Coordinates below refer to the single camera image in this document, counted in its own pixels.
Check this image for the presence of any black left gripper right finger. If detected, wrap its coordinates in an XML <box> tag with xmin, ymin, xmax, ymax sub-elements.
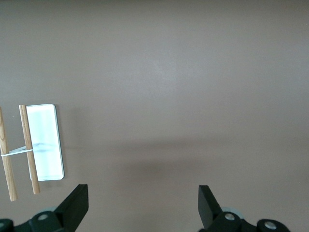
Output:
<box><xmin>198</xmin><ymin>185</ymin><xmax>289</xmax><ymax>232</ymax></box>

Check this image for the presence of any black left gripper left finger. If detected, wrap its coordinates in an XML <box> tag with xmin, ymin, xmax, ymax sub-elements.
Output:
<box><xmin>0</xmin><ymin>184</ymin><xmax>89</xmax><ymax>232</ymax></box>

